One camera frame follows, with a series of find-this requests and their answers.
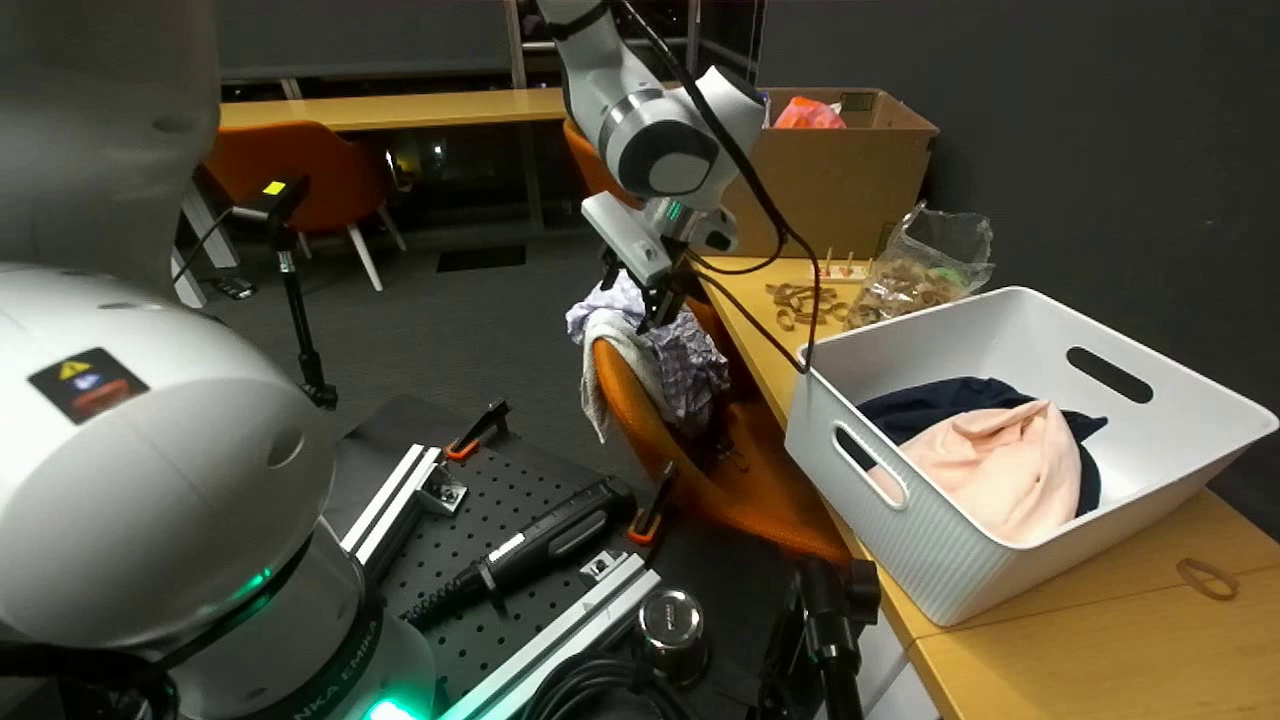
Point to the grey white towel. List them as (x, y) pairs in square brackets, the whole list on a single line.
[(609, 312)]

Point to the black handheld tool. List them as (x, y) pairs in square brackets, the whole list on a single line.
[(560, 532)]

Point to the peach pink garment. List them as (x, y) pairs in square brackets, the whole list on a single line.
[(1010, 470)]

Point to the orange chair in background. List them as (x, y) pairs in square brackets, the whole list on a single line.
[(339, 182)]

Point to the black perforated breadboard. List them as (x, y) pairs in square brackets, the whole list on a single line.
[(508, 481)]

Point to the aluminium rail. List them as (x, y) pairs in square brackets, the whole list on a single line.
[(421, 475), (617, 585)]

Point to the cardboard box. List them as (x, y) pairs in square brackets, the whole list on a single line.
[(843, 165)]

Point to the large white robot base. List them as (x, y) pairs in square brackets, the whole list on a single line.
[(160, 481)]

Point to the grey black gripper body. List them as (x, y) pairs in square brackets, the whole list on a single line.
[(657, 233)]

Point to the navy blue garment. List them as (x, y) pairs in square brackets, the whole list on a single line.
[(915, 411)]

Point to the white plastic storage bin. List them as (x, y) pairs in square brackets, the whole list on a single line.
[(1165, 435)]

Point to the black tripod stand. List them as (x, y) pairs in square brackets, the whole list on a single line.
[(274, 209)]

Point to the black camera clamp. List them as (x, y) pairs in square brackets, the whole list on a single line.
[(815, 650)]

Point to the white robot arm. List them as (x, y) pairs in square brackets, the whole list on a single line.
[(671, 145)]

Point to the long wooden desk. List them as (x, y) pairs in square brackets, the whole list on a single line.
[(413, 109)]

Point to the purple white checkered cloth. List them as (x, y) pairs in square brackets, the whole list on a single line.
[(689, 371)]

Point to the clear bag of rubber bands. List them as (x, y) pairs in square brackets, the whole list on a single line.
[(930, 257)]

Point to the round metal weight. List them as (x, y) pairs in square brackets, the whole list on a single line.
[(674, 620)]

